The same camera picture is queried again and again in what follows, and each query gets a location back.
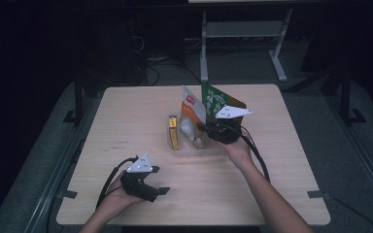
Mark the white metal table frame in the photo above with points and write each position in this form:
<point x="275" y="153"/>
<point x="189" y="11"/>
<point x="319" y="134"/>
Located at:
<point x="243" y="29"/>

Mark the aluminium floor rail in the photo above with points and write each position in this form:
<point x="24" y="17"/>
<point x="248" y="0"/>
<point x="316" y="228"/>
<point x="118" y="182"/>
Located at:
<point x="362" y="155"/>
<point x="58" y="174"/>

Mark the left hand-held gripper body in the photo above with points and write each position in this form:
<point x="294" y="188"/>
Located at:
<point x="141" y="166"/>

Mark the clear plastic container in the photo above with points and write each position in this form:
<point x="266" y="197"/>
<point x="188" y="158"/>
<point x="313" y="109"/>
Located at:
<point x="207" y="150"/>

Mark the person's left hand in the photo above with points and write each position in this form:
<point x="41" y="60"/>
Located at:
<point x="118" y="199"/>

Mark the grey tape strip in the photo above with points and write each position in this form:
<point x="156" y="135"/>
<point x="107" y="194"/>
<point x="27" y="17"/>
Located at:
<point x="68" y="194"/>
<point x="317" y="194"/>

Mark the green sauce packet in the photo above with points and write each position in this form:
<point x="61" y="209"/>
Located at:
<point x="215" y="100"/>

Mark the person's right hand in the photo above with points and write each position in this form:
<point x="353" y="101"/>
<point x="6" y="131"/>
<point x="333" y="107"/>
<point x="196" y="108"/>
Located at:
<point x="239" y="152"/>

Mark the white and orange food pouch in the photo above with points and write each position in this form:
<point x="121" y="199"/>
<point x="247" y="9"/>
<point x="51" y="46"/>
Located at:
<point x="192" y="110"/>

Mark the black metal stand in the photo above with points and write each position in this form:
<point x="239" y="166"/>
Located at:
<point x="78" y="97"/>
<point x="346" y="97"/>

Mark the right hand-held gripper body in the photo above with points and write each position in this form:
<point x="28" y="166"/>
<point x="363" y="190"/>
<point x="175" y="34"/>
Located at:
<point x="226" y="129"/>

